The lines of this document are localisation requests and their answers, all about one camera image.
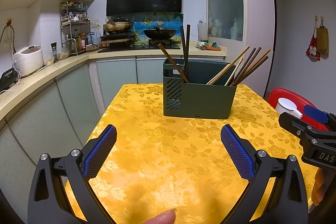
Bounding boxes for person's left hand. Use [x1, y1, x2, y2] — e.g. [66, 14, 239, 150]
[143, 208, 177, 224]

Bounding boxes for black glass cooktop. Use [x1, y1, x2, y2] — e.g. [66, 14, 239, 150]
[97, 41, 182, 54]

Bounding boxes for black wok on stove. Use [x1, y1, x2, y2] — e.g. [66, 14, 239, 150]
[144, 26, 177, 40]

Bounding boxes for black chopstick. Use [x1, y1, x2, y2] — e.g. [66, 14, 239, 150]
[232, 47, 261, 86]
[180, 25, 187, 77]
[185, 24, 191, 79]

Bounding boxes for metal spice rack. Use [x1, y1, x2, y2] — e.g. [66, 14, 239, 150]
[60, 1, 91, 56]

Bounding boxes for pale wooden chopstick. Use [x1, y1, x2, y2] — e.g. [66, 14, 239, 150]
[225, 57, 244, 86]

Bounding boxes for lower kitchen cabinets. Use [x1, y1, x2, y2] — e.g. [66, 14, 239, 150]
[0, 54, 227, 224]

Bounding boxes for dark brown chopstick in holder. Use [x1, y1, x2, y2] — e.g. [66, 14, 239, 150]
[236, 56, 268, 85]

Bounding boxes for brown hanging bag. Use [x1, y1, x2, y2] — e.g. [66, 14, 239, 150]
[317, 17, 329, 56]

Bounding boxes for yellow floral tablecloth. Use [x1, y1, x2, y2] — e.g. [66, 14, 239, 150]
[64, 83, 320, 224]

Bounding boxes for dark green utensil holder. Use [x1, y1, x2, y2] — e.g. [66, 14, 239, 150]
[163, 59, 236, 119]

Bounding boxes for black device on counter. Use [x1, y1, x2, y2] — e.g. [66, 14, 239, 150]
[0, 67, 18, 92]

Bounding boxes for red plastic chair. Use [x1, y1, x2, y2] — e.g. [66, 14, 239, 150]
[266, 88, 328, 131]

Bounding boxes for white rice cooker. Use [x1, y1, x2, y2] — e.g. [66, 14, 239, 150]
[13, 46, 43, 77]

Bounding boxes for person's right hand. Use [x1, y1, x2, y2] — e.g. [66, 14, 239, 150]
[311, 168, 327, 206]

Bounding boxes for light brown chopstick in holder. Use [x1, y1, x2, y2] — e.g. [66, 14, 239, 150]
[239, 49, 270, 79]

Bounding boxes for red hanging cloth bag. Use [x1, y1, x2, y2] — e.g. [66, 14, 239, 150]
[306, 19, 321, 61]

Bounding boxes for orange cloth on counter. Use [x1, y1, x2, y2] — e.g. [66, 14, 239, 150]
[205, 45, 221, 51]

